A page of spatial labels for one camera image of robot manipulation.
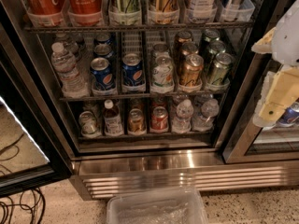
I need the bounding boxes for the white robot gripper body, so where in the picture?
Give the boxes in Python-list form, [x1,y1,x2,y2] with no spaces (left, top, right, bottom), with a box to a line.
[271,0,299,66]

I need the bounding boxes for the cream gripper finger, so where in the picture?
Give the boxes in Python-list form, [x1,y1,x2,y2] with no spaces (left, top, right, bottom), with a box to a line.
[252,65,299,128]
[251,27,276,54]

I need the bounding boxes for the clear water bottle bottom shelf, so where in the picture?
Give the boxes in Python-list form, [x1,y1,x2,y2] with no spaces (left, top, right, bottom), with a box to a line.
[172,99,193,133]

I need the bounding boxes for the blue pepsi can right fridge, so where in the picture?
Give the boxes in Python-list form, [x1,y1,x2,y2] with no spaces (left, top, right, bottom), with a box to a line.
[278,102,299,127]

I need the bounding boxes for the green can middle shelf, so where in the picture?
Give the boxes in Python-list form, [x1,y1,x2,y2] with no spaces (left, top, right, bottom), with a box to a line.
[205,52,235,91]

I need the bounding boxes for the steel fridge door right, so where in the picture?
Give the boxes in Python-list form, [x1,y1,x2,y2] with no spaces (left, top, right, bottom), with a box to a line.
[223,0,299,163]

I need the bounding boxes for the white label bottle top shelf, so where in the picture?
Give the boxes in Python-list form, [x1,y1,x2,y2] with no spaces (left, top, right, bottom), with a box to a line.
[184,0,217,23]

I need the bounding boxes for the gold can middle shelf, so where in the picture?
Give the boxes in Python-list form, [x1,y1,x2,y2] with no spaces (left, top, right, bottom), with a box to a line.
[178,54,204,92]

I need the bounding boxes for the clear water bottle bottom right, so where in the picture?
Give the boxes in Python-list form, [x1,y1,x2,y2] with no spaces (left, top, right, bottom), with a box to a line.
[192,99,220,132]

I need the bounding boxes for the amber bottle top shelf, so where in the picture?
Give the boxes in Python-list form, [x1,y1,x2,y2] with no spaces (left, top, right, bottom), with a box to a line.
[148,0,179,25]

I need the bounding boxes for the red soda can bottom shelf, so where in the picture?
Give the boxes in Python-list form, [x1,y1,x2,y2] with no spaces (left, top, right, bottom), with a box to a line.
[150,106,168,133]

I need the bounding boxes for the green yellow bottle top shelf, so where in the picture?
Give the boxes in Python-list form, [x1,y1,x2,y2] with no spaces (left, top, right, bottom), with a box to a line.
[108,0,141,25]

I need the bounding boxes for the gold soda can bottom shelf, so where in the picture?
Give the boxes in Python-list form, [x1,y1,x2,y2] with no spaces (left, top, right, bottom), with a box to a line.
[128,108,146,135]

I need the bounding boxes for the brown drink bottle white cap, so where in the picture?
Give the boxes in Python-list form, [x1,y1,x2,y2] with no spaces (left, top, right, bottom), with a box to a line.
[103,99,123,136]

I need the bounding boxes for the red coca-cola bottle right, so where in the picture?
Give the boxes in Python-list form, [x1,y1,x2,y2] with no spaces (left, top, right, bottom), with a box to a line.
[69,0,102,26]

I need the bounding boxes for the red coca-cola bottle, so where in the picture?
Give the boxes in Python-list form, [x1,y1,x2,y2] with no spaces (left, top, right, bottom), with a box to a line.
[69,0,102,26]
[27,0,65,27]

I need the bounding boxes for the large water bottle middle shelf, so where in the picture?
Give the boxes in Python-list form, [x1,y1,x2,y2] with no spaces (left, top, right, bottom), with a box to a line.
[51,42,90,98]

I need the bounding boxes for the steel fridge base grille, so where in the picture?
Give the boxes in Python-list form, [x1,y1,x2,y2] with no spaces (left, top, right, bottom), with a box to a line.
[70,149,299,201]

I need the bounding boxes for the red coca-cola bottle left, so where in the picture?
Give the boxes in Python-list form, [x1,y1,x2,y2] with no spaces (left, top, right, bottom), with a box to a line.
[27,0,65,27]

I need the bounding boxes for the black fridge door left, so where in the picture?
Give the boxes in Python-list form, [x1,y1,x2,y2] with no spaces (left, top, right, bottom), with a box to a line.
[0,5,71,198]

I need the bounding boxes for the white green soda can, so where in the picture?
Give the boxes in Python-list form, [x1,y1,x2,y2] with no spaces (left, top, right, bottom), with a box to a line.
[151,55,174,93]

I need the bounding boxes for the blue pepsi can centre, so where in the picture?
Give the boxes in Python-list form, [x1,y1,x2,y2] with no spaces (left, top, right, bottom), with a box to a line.
[121,53,146,92]

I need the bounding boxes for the blue pepsi can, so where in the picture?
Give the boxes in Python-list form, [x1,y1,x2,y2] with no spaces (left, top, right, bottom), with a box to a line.
[90,57,116,96]
[121,53,146,92]

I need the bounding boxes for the clear plastic bin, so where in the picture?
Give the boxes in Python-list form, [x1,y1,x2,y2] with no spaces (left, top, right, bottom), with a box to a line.
[107,187,208,224]

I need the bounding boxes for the blue pepsi can front left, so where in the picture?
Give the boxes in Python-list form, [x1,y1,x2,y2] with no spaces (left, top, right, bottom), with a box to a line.
[90,57,116,96]

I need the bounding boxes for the silver can bottom left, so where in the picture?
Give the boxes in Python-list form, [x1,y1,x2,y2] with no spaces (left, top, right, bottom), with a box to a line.
[78,111,101,138]

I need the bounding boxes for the black cables on floor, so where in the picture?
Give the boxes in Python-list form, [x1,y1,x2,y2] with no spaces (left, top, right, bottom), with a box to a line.
[0,188,47,224]

